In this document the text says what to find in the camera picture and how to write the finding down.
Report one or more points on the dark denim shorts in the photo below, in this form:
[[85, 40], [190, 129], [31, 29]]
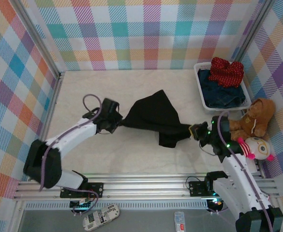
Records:
[[216, 93]]

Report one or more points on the black skirt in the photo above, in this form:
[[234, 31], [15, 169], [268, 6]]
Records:
[[155, 116]]

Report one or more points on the red white-dotted skirt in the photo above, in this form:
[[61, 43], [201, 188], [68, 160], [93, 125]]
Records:
[[226, 71]]

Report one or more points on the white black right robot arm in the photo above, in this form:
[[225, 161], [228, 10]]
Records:
[[238, 178]]

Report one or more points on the white plastic basket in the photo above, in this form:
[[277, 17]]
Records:
[[213, 110]]

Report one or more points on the pink striped owl plush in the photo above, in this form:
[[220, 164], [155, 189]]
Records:
[[262, 147]]

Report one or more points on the brown teddy bear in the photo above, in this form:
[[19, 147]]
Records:
[[262, 113]]

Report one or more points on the small black electronics module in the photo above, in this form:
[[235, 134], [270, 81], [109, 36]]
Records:
[[216, 205], [82, 205]]

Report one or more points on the small white red-label box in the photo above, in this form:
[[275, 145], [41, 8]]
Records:
[[180, 220]]

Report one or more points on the crumpled printed pouch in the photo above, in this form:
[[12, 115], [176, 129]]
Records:
[[100, 216]]

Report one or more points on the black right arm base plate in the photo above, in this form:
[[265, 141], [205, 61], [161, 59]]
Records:
[[195, 188]]

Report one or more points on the aluminium side rail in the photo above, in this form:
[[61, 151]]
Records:
[[49, 116], [259, 170]]

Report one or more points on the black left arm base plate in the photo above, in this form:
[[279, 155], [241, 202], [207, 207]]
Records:
[[97, 188]]

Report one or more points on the aluminium rail frame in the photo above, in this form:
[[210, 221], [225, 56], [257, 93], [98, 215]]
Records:
[[143, 188]]

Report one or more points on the aluminium corner post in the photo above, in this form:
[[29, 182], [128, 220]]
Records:
[[252, 31], [38, 38]]

